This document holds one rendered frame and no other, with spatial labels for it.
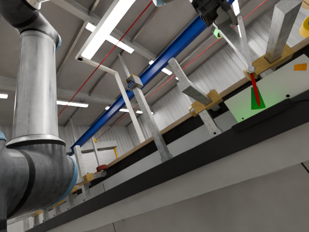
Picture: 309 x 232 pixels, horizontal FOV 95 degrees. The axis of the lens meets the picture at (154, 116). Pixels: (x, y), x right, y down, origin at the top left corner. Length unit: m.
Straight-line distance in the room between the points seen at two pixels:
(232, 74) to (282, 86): 7.68
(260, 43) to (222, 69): 1.78
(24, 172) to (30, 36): 0.52
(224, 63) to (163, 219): 8.03
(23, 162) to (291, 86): 0.75
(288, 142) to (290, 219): 0.38
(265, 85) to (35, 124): 0.73
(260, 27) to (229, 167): 8.56
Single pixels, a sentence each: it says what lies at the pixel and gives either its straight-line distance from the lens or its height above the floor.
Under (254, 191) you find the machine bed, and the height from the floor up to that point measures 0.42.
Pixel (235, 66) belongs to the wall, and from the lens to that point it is 8.41.
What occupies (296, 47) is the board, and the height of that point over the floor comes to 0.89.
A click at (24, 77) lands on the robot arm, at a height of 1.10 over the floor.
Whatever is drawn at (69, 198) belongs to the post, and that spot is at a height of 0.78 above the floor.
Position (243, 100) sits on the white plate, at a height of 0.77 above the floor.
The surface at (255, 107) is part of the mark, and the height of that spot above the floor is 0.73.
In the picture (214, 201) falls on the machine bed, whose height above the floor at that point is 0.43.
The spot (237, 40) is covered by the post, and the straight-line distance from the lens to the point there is 0.70.
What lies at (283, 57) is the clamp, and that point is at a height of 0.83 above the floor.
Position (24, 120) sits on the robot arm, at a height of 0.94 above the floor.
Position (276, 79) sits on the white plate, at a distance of 0.62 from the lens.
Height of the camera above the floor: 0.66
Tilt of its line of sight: 21 degrees up
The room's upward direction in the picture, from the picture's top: 25 degrees counter-clockwise
